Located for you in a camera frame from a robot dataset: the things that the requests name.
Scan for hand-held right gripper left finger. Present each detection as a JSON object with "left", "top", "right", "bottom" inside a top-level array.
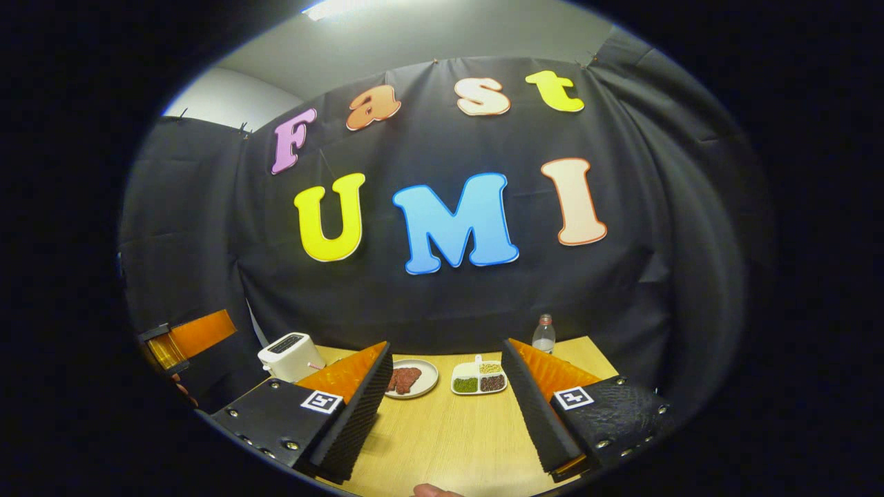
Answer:
[{"left": 207, "top": 340, "right": 394, "bottom": 484}]

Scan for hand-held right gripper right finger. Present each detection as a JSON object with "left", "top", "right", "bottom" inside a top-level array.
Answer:
[{"left": 501, "top": 338, "right": 674, "bottom": 483}]

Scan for red meat slice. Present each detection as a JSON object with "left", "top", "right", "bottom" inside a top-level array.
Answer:
[{"left": 387, "top": 367, "right": 423, "bottom": 396}]

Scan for white divided dish with beans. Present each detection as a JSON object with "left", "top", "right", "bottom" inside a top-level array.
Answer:
[{"left": 451, "top": 355, "right": 508, "bottom": 396}]

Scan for clear plastic water bottle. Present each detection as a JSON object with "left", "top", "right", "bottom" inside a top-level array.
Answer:
[{"left": 532, "top": 313, "right": 557, "bottom": 355}]

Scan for white round plate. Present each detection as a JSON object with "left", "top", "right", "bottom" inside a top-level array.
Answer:
[{"left": 384, "top": 358, "right": 439, "bottom": 400}]

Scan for white toaster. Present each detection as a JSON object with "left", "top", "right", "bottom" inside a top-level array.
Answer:
[{"left": 258, "top": 332, "right": 327, "bottom": 383}]

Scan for ceiling light panel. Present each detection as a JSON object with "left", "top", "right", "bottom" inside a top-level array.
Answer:
[{"left": 302, "top": 0, "right": 387, "bottom": 21}]

